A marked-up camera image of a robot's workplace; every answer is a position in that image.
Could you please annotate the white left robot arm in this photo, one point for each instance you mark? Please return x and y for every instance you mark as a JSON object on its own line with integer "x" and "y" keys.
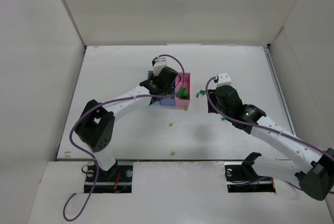
{"x": 97, "y": 122}

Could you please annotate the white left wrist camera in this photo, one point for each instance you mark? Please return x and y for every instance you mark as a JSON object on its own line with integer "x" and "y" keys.
{"x": 158, "y": 64}

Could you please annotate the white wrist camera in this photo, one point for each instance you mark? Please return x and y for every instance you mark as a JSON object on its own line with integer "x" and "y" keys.
{"x": 158, "y": 64}
{"x": 222, "y": 79}

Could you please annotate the purple blue container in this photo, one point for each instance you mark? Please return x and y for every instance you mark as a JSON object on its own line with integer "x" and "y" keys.
{"x": 169, "y": 101}

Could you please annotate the pink container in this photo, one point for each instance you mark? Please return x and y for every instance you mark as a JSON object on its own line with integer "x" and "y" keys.
{"x": 182, "y": 99}

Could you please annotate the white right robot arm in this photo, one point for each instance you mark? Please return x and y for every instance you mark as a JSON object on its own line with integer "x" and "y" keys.
{"x": 307, "y": 166}

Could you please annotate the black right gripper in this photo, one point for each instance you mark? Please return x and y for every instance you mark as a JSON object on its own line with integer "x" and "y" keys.
{"x": 212, "y": 101}

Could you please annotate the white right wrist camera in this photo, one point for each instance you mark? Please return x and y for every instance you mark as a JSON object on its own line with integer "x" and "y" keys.
{"x": 222, "y": 79}

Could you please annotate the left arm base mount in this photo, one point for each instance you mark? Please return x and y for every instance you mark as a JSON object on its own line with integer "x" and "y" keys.
{"x": 119, "y": 183}

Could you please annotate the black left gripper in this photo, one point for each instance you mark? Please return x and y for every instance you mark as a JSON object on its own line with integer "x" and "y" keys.
{"x": 170, "y": 88}

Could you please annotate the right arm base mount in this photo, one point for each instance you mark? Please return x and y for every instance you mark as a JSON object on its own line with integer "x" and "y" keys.
{"x": 242, "y": 178}

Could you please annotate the dark green plate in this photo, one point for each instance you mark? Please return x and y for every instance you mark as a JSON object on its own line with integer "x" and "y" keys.
{"x": 182, "y": 90}

